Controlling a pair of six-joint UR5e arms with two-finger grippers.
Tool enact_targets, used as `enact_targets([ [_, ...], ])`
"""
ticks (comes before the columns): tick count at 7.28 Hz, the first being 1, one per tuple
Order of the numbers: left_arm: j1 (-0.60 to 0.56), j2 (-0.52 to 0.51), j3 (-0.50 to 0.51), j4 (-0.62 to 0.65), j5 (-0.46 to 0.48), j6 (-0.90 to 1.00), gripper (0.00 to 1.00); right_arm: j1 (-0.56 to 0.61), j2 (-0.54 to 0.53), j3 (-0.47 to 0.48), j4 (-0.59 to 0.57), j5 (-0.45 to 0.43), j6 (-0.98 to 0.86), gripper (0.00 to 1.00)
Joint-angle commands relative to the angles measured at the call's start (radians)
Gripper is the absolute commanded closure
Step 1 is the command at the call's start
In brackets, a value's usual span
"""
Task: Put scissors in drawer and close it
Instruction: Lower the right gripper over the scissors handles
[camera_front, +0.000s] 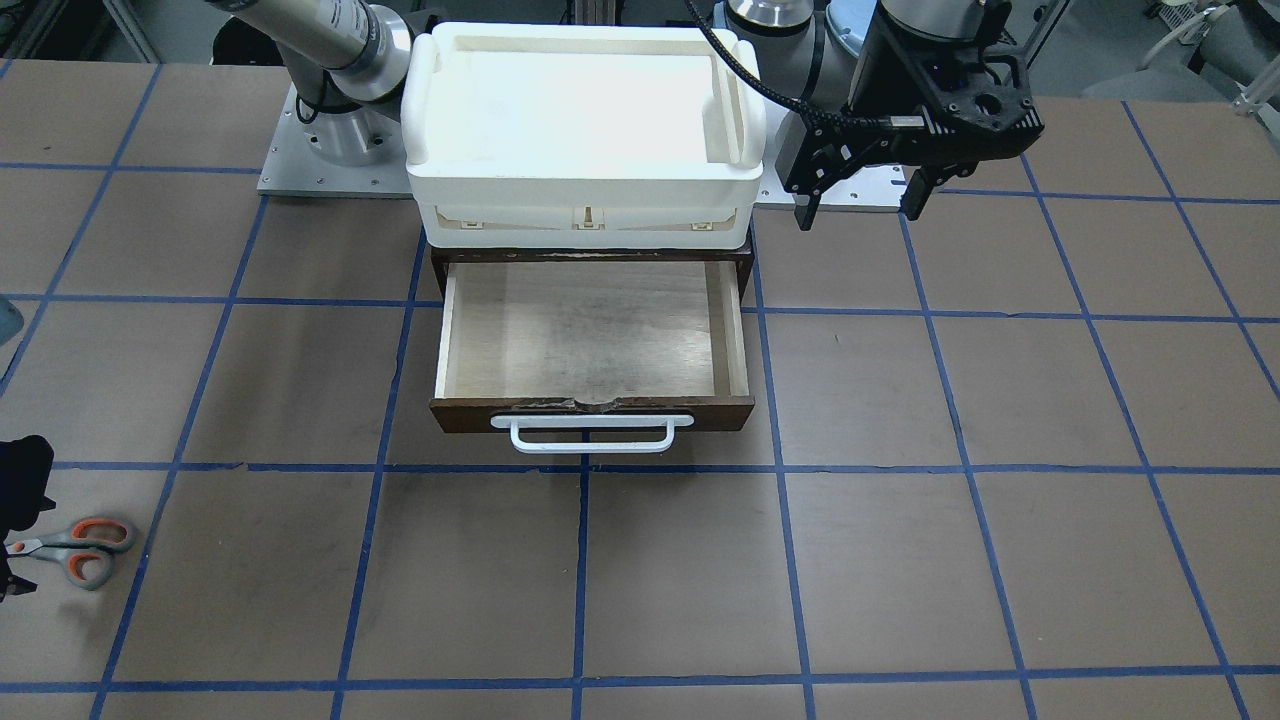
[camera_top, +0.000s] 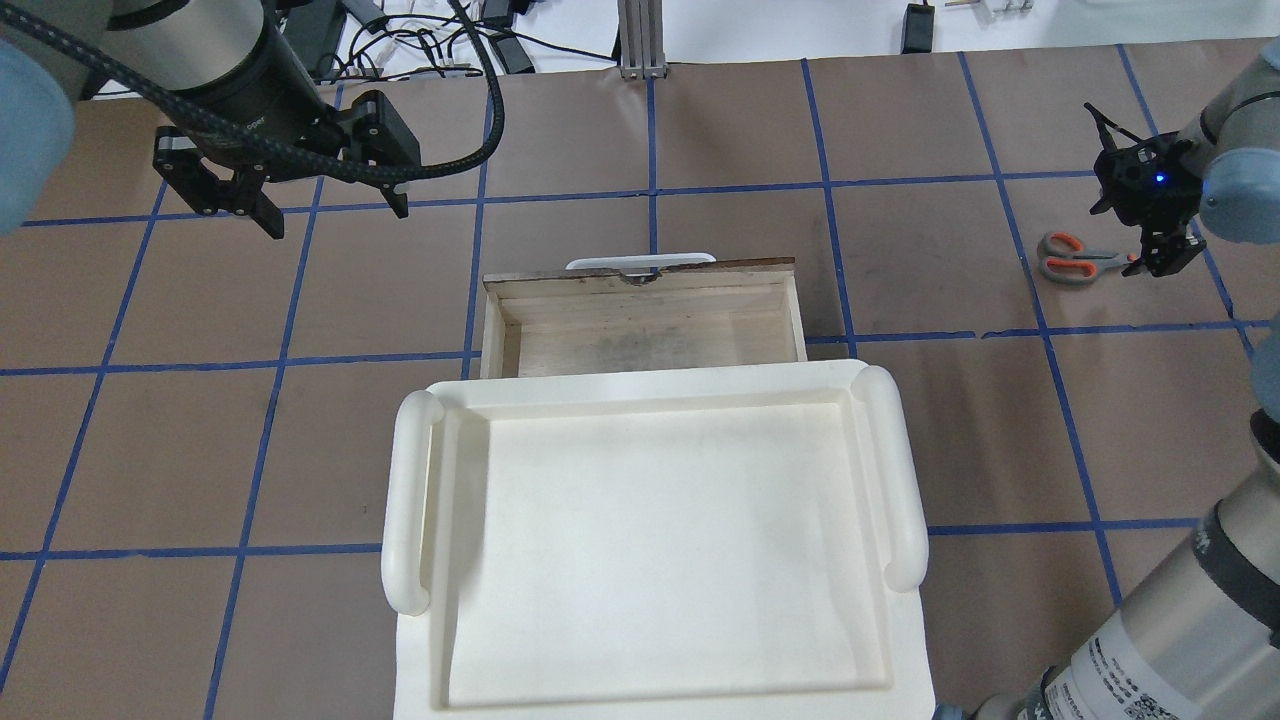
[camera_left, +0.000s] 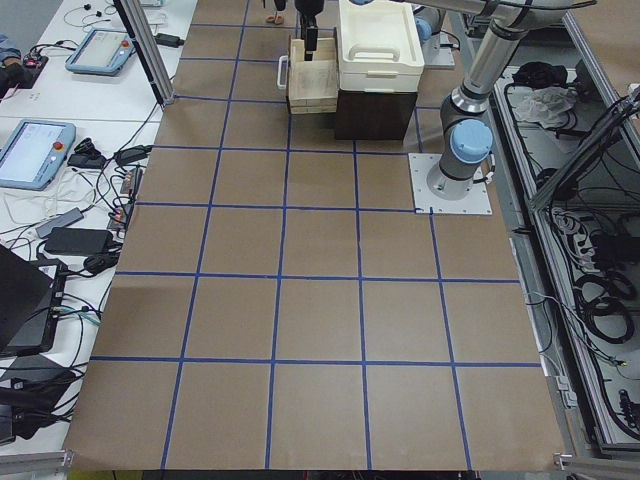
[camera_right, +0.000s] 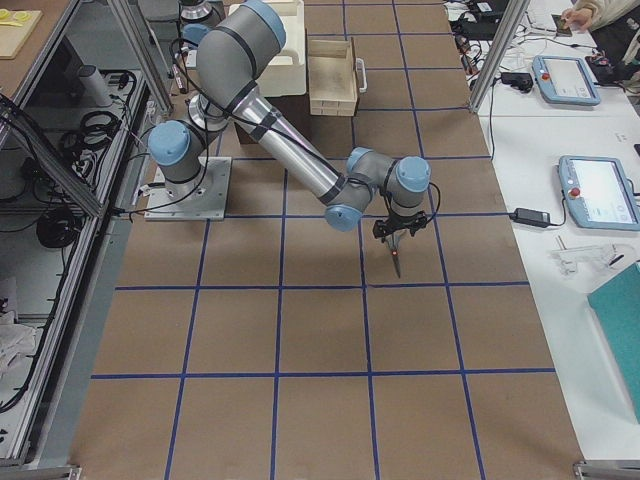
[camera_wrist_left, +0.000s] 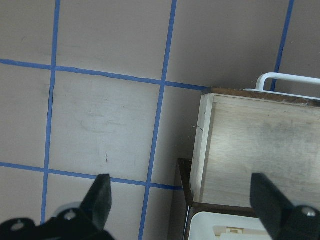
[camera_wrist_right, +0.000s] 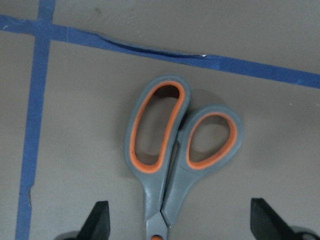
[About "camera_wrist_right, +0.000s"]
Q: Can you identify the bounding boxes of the grey orange scissors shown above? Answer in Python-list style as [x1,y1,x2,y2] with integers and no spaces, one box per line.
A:
[124,74,244,240]

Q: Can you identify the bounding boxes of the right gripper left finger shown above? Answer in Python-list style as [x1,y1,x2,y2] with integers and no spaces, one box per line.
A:
[75,200,111,240]

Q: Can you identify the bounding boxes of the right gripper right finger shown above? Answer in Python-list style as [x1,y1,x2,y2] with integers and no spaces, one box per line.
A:
[250,198,310,240]

